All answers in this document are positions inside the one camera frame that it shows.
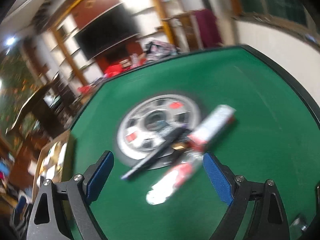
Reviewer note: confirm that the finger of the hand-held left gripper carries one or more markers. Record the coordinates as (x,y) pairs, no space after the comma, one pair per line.
(21,203)

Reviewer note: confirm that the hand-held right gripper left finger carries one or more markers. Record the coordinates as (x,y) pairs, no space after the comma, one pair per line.
(100,177)

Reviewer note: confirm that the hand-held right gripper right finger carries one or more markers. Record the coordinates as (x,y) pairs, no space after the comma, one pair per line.
(217,177)

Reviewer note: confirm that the red and white tube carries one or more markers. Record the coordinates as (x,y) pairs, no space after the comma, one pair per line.
(172,180)

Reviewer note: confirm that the red and white carton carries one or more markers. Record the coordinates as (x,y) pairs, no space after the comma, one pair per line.
(212,127)

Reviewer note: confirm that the dark pen with blue end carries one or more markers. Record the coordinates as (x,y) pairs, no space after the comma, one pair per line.
(152,158)

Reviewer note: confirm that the brown cardboard box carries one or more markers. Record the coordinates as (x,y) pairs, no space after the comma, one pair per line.
(57,140)

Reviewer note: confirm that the small gold brown object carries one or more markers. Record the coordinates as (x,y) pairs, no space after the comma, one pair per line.
(178,147)

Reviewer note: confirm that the round silver control panel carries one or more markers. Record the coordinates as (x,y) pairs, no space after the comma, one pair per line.
(150,120)

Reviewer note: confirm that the dark wooden chair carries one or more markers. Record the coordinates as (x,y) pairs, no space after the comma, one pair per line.
(45,110)

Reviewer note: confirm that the red cloth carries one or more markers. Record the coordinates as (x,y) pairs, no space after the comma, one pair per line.
(113,69)

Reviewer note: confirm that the orange flower painting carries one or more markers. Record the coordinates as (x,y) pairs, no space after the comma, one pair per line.
(15,80)

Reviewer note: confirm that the wooden display shelf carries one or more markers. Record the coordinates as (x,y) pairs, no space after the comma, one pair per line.
(62,45)

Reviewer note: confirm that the floral fabric bag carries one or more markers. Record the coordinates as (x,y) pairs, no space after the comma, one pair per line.
(160,50)

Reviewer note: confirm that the light wooden chair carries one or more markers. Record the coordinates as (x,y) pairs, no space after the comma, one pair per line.
(193,35)

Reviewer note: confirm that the black flat television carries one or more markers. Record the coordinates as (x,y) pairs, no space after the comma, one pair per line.
(107,32)

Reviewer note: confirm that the maroon cloth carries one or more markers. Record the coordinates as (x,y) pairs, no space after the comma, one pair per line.
(207,27)

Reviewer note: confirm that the red-brown television cabinet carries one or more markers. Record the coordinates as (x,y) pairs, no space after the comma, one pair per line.
(82,15)

